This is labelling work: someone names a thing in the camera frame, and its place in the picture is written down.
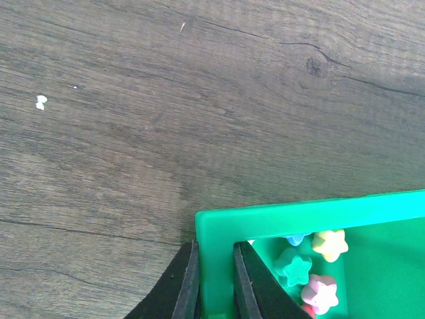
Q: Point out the green bin with star candies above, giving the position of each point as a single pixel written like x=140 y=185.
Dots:
x=373 y=246

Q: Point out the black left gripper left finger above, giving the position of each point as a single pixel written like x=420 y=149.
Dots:
x=177 y=293

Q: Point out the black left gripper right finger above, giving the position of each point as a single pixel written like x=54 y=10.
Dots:
x=257 y=293

